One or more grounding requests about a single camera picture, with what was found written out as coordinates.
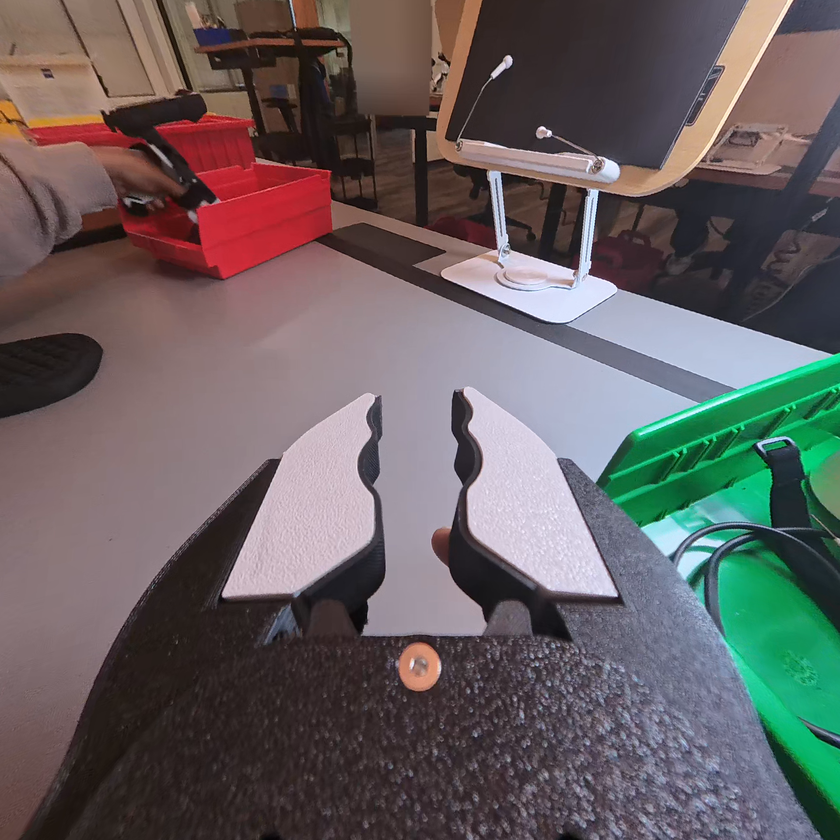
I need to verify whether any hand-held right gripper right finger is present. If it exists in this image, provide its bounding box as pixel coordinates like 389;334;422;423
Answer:
449;386;622;609

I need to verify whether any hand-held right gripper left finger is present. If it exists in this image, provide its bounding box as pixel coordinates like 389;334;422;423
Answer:
222;392;387;613

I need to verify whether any red plastic bin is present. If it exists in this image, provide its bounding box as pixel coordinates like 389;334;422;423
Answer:
26;115;256;173
120;163;333;281

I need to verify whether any green plastic bin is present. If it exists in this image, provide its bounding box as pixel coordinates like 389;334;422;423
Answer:
597;354;840;840

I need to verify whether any person's left forearm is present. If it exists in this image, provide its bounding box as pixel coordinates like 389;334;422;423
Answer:
0;140;120;284

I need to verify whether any person's left hand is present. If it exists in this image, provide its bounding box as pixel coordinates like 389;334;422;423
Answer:
92;144;188;214

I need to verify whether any white cardboard box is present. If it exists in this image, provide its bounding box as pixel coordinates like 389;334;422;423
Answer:
0;56;106;124

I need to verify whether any dark wooden desk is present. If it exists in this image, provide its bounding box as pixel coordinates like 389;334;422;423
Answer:
196;36;350;172

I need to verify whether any white book stand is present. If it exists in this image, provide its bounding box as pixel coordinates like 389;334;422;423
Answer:
441;54;621;324

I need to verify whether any black textured pad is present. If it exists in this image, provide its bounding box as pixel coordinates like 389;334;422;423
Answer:
0;333;104;418

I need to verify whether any red bag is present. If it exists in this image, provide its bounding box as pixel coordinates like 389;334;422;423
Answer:
591;231;665;294

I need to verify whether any brown desk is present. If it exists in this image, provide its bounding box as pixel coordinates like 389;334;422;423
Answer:
686;154;840;201

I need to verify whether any white device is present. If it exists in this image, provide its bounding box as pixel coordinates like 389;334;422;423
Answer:
710;123;790;165

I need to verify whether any black board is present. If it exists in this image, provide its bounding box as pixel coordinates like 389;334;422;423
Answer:
445;0;749;170

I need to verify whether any black cable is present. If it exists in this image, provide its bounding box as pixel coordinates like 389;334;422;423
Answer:
669;524;840;737

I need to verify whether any black strap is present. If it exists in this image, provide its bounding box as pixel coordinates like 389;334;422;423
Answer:
753;436;816;534

